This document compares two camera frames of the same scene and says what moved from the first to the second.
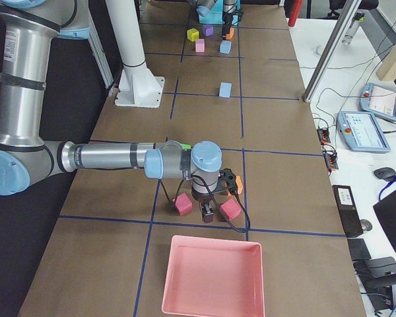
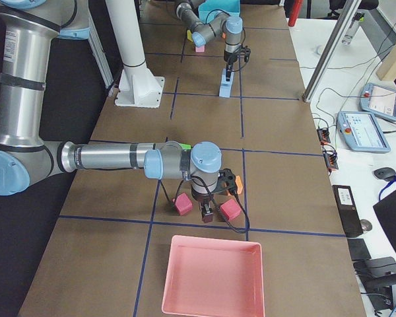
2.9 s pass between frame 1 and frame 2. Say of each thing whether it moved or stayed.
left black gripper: moved
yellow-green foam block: stayed
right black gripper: stayed
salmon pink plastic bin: stayed
